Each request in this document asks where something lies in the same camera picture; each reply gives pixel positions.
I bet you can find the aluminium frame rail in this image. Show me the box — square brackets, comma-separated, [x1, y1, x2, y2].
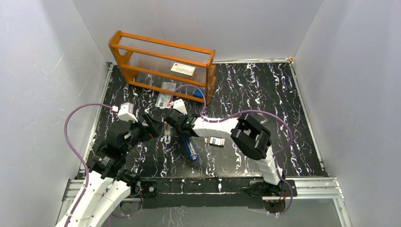
[62, 178, 345, 201]

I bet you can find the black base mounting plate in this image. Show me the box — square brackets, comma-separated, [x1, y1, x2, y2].
[122, 177, 298, 211]

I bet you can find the white staple box on shelf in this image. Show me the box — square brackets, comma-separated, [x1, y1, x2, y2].
[170, 62, 196, 79]

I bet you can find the orange wooden shelf rack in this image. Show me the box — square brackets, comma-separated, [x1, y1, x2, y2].
[108, 30, 217, 104]

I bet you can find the staple box tray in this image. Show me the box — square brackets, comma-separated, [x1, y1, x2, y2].
[209, 137, 225, 147]

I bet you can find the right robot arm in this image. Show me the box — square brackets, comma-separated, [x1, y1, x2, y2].
[165, 99, 285, 197]

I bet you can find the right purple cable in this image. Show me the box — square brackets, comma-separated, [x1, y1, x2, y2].
[168, 84, 294, 217]

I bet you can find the small blue cube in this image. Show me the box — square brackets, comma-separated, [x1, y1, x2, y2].
[193, 90, 203, 98]

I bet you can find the blue stapler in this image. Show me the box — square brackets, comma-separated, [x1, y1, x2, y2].
[182, 136, 198, 161]

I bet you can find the clear plastic label packet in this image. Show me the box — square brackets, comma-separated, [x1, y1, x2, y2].
[156, 82, 176, 109]

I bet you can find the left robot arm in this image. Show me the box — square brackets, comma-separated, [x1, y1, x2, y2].
[56, 103, 164, 227]

